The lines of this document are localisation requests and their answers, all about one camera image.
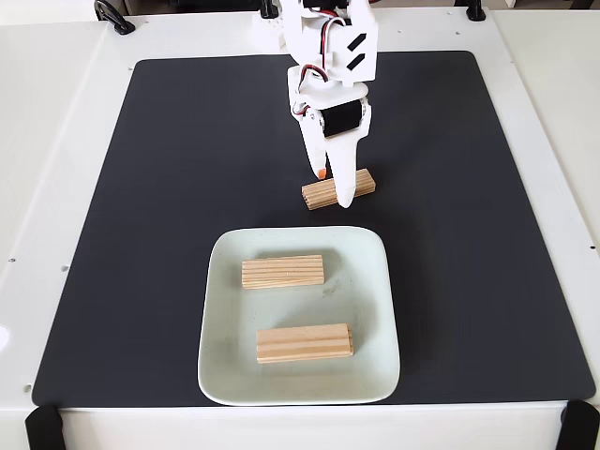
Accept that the pale green square plate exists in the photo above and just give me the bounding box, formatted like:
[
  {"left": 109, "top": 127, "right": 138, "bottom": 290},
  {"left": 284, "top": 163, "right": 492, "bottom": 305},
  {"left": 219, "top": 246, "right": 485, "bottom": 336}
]
[{"left": 197, "top": 226, "right": 402, "bottom": 407}]

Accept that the black table clamp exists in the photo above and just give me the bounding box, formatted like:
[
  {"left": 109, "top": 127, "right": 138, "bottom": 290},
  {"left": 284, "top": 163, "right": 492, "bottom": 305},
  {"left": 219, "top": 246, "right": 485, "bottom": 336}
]
[
  {"left": 23, "top": 405, "right": 65, "bottom": 450},
  {"left": 93, "top": 0, "right": 137, "bottom": 37},
  {"left": 463, "top": 0, "right": 488, "bottom": 23},
  {"left": 557, "top": 399, "right": 600, "bottom": 450}
]

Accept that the black rubber mat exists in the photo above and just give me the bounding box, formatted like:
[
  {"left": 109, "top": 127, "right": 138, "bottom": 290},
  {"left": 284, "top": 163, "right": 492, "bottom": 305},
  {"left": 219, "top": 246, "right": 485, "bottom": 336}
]
[{"left": 30, "top": 50, "right": 596, "bottom": 408}]

